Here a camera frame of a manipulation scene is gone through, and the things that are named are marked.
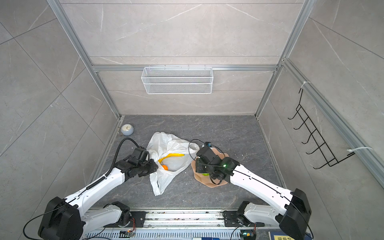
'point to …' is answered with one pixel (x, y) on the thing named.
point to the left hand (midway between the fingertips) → (157, 163)
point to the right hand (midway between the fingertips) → (200, 163)
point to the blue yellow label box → (279, 235)
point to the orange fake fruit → (165, 167)
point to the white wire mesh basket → (177, 80)
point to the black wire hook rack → (322, 147)
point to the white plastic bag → (162, 143)
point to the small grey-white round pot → (127, 129)
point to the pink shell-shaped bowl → (208, 180)
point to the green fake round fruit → (205, 174)
